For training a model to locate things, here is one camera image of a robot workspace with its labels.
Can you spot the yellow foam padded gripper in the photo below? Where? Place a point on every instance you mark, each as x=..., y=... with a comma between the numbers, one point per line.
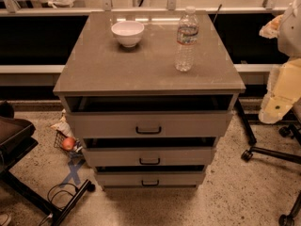
x=291, y=32

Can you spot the grey drawer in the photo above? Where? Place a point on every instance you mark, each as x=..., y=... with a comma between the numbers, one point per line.
x=131, y=125
x=148, y=157
x=150, y=179

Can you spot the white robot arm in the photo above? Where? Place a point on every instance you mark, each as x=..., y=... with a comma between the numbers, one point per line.
x=284, y=82

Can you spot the grey drawer cabinet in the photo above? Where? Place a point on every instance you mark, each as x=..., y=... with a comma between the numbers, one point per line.
x=102, y=76

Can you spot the clear plastic water bottle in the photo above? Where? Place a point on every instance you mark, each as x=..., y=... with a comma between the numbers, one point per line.
x=187, y=37

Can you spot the white ceramic bowl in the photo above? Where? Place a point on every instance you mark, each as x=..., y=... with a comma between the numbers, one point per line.
x=128, y=33

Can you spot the red apple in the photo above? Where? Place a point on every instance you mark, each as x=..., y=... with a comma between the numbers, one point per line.
x=68, y=143

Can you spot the blue tape cross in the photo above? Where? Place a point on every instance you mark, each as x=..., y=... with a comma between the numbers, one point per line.
x=74, y=166

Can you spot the crumpled snack bag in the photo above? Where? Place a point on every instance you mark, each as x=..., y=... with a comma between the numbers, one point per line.
x=62, y=126

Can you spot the black office chair left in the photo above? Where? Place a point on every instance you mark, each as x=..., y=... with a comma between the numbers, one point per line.
x=15, y=143

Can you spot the white shoe tip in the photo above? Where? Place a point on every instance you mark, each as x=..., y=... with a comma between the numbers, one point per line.
x=5, y=219

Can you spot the black wire basket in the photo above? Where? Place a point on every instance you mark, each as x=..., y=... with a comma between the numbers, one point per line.
x=76, y=152

